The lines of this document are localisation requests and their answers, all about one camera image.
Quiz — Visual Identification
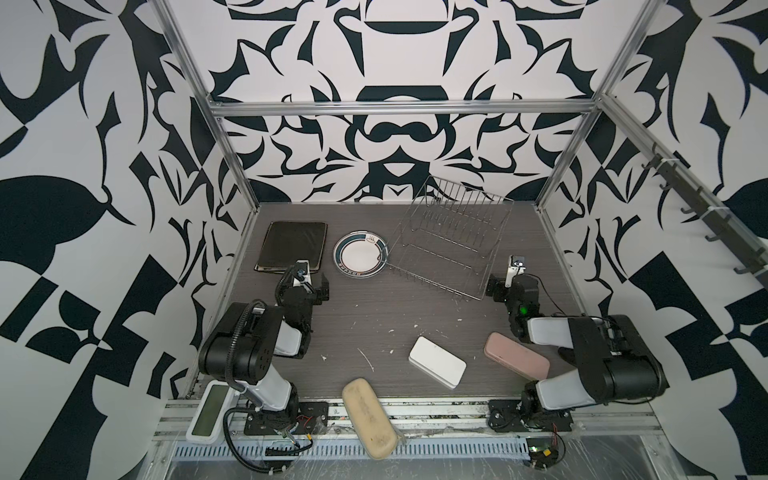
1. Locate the black square plate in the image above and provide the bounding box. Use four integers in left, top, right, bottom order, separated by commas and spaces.
254, 221, 328, 273

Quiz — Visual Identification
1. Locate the white round plate front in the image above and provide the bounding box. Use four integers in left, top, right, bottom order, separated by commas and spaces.
332, 230, 389, 279

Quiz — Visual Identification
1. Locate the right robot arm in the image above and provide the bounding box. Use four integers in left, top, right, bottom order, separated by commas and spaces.
484, 274, 669, 420

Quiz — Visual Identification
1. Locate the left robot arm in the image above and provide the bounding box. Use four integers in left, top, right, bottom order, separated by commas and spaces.
198, 270, 330, 418

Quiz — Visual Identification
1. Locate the white rectangular case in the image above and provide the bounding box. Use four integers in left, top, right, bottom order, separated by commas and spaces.
408, 336, 467, 389

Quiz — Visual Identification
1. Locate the white display box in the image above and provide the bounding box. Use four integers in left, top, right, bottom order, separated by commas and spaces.
185, 381, 238, 445

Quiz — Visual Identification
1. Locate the beige oblong case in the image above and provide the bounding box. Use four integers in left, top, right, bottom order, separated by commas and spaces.
342, 378, 399, 460

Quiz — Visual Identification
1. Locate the small circuit board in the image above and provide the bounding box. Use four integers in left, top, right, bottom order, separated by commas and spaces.
524, 435, 567, 471

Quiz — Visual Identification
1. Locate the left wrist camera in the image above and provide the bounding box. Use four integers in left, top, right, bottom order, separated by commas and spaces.
293, 260, 312, 286

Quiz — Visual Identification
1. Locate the wire dish rack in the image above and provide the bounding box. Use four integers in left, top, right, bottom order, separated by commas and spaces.
387, 176, 514, 300

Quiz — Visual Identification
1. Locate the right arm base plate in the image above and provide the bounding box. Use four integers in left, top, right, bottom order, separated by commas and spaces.
487, 399, 573, 433

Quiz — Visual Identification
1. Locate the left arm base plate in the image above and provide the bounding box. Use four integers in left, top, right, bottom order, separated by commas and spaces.
244, 402, 330, 436

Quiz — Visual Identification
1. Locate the slotted cable duct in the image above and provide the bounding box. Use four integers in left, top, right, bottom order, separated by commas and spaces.
173, 437, 530, 461

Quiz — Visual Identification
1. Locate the wall hook rail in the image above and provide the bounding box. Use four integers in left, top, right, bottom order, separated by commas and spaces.
643, 141, 767, 290

